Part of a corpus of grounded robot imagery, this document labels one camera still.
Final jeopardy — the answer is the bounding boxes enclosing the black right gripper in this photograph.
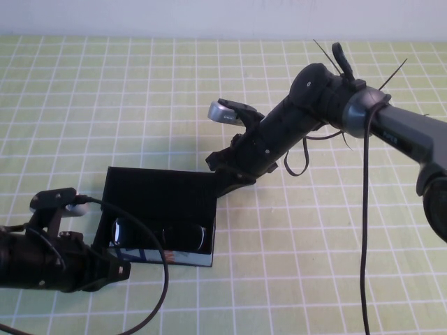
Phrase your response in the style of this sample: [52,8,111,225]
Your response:
[205,103,316,197]

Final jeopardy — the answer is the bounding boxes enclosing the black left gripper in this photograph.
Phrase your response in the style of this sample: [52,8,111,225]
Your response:
[37,231,132,295]

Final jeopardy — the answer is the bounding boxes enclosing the black frame glasses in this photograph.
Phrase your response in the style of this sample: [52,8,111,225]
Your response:
[110,216,209,252]

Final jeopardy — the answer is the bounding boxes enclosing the black printed glasses case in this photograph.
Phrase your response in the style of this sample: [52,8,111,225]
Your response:
[91,166,219,269]

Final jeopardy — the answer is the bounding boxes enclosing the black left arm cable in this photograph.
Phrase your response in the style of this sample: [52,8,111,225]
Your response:
[71,195,172,335]

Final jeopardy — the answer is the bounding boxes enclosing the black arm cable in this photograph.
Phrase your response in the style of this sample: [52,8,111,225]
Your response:
[71,195,172,335]
[331,41,392,335]

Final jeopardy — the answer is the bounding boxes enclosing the black right camera bracket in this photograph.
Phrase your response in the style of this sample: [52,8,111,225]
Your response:
[235,107,266,140]

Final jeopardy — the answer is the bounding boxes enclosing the black camera bracket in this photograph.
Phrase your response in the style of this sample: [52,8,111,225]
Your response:
[235,107,266,140]
[29,209,67,241]

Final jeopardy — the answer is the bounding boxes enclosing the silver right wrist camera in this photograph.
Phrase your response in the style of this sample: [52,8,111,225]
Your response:
[207,98,261,126]

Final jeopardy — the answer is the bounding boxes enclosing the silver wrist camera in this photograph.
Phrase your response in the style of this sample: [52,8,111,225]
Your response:
[207,98,261,126]
[29,187,90,218]

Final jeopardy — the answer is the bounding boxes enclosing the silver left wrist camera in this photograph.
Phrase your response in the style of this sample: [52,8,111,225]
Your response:
[29,187,90,218]

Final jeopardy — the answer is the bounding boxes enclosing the black strap loop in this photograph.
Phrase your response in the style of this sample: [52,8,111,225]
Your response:
[284,127,354,178]

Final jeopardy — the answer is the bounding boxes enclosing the black left camera bracket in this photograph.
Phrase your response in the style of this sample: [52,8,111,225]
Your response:
[29,209,67,241]

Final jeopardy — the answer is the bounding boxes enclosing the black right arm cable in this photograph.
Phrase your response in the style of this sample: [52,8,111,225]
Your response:
[331,41,392,335]

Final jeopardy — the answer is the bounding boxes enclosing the black cable tie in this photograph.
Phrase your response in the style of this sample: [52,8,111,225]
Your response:
[379,58,409,92]
[312,38,342,70]

